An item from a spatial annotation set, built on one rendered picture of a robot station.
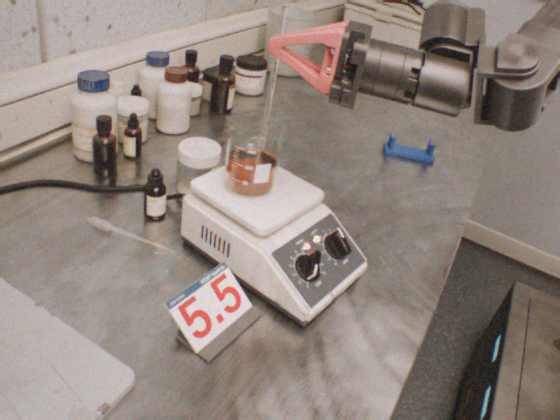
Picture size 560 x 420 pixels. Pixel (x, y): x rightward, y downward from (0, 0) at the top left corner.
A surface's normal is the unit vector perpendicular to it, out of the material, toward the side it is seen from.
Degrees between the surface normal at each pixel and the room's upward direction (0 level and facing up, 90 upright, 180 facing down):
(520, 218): 90
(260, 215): 0
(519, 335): 0
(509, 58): 37
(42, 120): 90
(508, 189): 90
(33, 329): 0
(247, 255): 90
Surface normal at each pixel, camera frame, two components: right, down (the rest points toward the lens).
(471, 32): -0.28, -0.46
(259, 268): -0.62, 0.36
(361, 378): 0.17, -0.81
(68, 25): 0.87, 0.39
